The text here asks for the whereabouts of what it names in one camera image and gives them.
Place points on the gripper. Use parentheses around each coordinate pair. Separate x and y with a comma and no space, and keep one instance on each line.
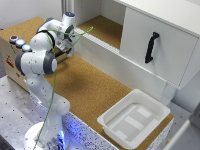
(64,40)

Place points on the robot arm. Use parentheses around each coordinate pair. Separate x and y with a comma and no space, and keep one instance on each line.
(40,61)

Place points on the green button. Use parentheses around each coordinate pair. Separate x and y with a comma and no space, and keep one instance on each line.
(26,48)

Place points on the blue button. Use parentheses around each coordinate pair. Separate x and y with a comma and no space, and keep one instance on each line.
(20,42)

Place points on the red button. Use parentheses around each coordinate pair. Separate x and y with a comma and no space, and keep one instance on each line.
(13,39)

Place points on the white cabinet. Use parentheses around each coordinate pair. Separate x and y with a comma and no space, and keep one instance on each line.
(100,56)

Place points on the wooden drawer box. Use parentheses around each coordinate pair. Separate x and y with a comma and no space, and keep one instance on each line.
(25,28)

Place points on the white sliding door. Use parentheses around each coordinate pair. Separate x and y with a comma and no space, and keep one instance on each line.
(133,36)

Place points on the white plastic box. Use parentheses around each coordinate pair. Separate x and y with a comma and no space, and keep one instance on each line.
(133,120)

